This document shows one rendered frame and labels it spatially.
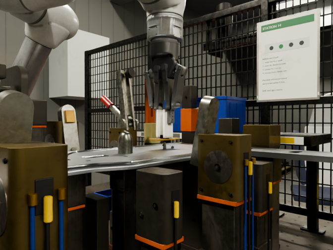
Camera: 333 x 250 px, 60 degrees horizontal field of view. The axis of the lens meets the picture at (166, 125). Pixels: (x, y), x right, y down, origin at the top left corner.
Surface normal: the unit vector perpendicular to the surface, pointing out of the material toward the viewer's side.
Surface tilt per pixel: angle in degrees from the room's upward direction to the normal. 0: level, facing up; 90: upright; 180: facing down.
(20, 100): 102
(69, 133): 78
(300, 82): 90
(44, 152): 90
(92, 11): 90
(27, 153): 90
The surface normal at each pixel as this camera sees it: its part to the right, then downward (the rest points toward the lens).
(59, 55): -0.65, 0.01
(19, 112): 0.72, 0.22
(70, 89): 0.76, 0.00
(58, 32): 0.73, 0.59
